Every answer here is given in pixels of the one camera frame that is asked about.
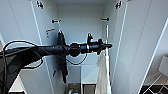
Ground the white wardrobe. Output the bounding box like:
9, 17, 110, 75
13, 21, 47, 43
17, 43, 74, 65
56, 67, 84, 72
31, 0, 129, 94

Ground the black garment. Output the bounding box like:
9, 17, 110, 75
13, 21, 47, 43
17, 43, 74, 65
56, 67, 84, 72
55, 30, 70, 85

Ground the black door hinge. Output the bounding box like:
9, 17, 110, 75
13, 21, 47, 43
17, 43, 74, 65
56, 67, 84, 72
36, 0, 45, 10
52, 69, 58, 78
114, 0, 123, 10

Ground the brown basket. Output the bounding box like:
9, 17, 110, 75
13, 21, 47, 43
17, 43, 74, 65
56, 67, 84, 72
67, 83, 82, 94

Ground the orange white warning label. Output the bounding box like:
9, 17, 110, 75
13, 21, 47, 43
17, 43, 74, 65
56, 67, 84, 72
45, 28, 56, 34

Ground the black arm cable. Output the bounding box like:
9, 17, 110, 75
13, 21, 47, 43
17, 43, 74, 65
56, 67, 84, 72
0, 39, 89, 71

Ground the grey chair white frame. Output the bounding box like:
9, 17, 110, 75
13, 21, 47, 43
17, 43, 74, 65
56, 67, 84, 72
143, 54, 168, 94

